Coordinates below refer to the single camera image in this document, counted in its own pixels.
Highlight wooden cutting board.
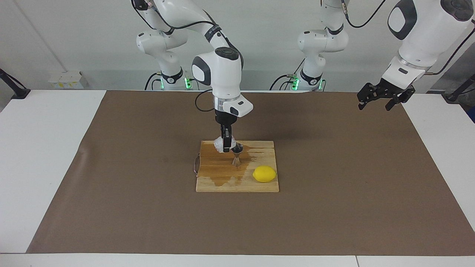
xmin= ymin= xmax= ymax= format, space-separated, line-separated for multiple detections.
xmin=193 ymin=140 xmax=279 ymax=193

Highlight brown paper table mat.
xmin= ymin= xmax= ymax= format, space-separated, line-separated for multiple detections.
xmin=27 ymin=90 xmax=475 ymax=256

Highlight black left base cables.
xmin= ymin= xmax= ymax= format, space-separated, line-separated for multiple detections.
xmin=270 ymin=59 xmax=305 ymax=90

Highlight yellow lemon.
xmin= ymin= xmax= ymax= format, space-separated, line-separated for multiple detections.
xmin=253 ymin=165 xmax=278 ymax=183

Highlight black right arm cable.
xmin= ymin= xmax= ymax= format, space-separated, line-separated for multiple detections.
xmin=132 ymin=0 xmax=223 ymax=112

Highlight black clamp stand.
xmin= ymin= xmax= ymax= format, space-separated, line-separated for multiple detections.
xmin=0 ymin=69 xmax=31 ymax=99
xmin=443 ymin=73 xmax=475 ymax=103

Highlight black base cables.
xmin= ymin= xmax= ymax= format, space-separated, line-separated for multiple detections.
xmin=270 ymin=59 xmax=305 ymax=90
xmin=144 ymin=72 xmax=164 ymax=90

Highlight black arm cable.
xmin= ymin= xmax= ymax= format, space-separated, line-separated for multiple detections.
xmin=132 ymin=0 xmax=223 ymax=112
xmin=341 ymin=0 xmax=475 ymax=76

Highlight white box with yellow label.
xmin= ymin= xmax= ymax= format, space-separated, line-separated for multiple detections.
xmin=48 ymin=72 xmax=89 ymax=89

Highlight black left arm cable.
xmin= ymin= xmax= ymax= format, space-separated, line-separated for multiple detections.
xmin=341 ymin=0 xmax=475 ymax=76

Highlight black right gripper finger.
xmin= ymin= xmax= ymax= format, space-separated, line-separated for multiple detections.
xmin=221 ymin=126 xmax=232 ymax=153

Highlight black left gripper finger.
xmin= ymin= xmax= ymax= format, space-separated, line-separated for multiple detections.
xmin=385 ymin=88 xmax=415 ymax=111
xmin=357 ymin=83 xmax=380 ymax=110

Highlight black right base cables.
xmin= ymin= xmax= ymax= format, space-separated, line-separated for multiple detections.
xmin=144 ymin=72 xmax=164 ymax=90

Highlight steel double jigger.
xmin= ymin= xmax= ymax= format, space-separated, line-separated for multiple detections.
xmin=231 ymin=144 xmax=244 ymax=166

